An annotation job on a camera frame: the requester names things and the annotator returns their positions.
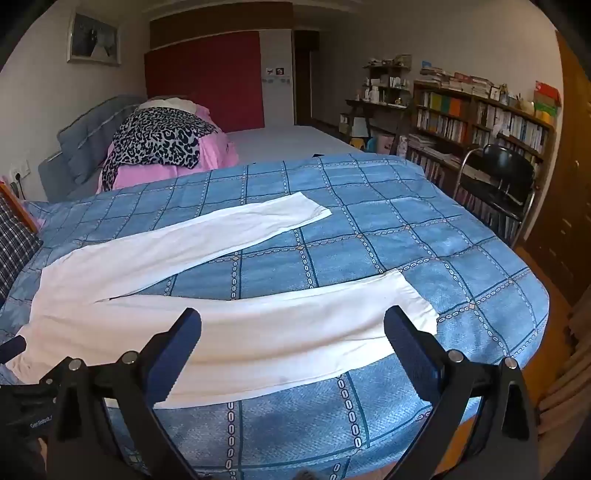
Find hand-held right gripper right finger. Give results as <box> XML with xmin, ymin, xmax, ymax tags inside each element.
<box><xmin>383</xmin><ymin>305</ymin><xmax>541</xmax><ymax>480</ymax></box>

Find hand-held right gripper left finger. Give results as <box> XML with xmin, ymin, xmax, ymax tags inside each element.
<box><xmin>39</xmin><ymin>306</ymin><xmax>204</xmax><ymax>480</ymax></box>

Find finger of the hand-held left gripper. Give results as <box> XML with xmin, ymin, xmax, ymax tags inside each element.
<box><xmin>0</xmin><ymin>335</ymin><xmax>27</xmax><ymax>359</ymax></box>

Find white pants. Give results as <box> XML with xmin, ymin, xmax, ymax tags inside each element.
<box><xmin>6</xmin><ymin>191</ymin><xmax>439</xmax><ymax>409</ymax></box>

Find person's left forearm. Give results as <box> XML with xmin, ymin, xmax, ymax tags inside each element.
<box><xmin>0</xmin><ymin>436</ymin><xmax>51</xmax><ymax>480</ymax></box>

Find plaid pillow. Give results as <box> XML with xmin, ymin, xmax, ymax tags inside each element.
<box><xmin>0</xmin><ymin>189</ymin><xmax>43</xmax><ymax>301</ymax></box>

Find blue checked blanket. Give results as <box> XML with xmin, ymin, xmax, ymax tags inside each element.
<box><xmin>0</xmin><ymin>152</ymin><xmax>551</xmax><ymax>480</ymax></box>

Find black metal chair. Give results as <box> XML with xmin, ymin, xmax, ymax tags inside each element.
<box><xmin>452</xmin><ymin>144</ymin><xmax>539</xmax><ymax>247</ymax></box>

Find pink quilt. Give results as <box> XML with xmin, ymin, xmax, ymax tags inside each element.
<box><xmin>97</xmin><ymin>104</ymin><xmax>240</xmax><ymax>193</ymax></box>

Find grey padded headboard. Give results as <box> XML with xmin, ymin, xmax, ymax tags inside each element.
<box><xmin>38</xmin><ymin>95</ymin><xmax>148</xmax><ymax>201</ymax></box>

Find leopard print cloth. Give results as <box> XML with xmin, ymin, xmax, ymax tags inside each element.
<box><xmin>100</xmin><ymin>107</ymin><xmax>218</xmax><ymax>192</ymax></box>

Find brown wooden door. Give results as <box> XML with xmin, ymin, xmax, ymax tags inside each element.
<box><xmin>524</xmin><ymin>30</ymin><xmax>591</xmax><ymax>305</ymax></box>

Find white bed sheet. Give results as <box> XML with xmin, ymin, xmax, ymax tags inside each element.
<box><xmin>224</xmin><ymin>124</ymin><xmax>370</xmax><ymax>164</ymax></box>

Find wooden bookshelf with books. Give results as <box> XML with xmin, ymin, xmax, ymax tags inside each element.
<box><xmin>406</xmin><ymin>69</ymin><xmax>557</xmax><ymax>245</ymax></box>

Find dark wooden desk shelf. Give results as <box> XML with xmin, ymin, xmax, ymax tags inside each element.
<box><xmin>342</xmin><ymin>55</ymin><xmax>414</xmax><ymax>139</ymax></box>

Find white folded cloth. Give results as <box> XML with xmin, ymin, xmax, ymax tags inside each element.
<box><xmin>139</xmin><ymin>96</ymin><xmax>199</xmax><ymax>112</ymax></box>

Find stack of books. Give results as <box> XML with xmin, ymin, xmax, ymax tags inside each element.
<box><xmin>420</xmin><ymin>67</ymin><xmax>497</xmax><ymax>97</ymax></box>

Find red wardrobe door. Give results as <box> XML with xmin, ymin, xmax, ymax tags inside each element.
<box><xmin>144</xmin><ymin>31</ymin><xmax>266</xmax><ymax>132</ymax></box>

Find colourful stacked boxes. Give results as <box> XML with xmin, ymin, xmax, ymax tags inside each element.
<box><xmin>533</xmin><ymin>80</ymin><xmax>561</xmax><ymax>125</ymax></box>

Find orange wooden bed rail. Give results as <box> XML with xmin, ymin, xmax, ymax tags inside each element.
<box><xmin>0</xmin><ymin>182</ymin><xmax>40</xmax><ymax>232</ymax></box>

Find white wall socket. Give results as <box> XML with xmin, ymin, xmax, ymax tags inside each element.
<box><xmin>2</xmin><ymin>159</ymin><xmax>31</xmax><ymax>183</ymax></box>

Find framed wall picture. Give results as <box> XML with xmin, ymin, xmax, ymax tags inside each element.
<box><xmin>67</xmin><ymin>10</ymin><xmax>122</xmax><ymax>65</ymax></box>

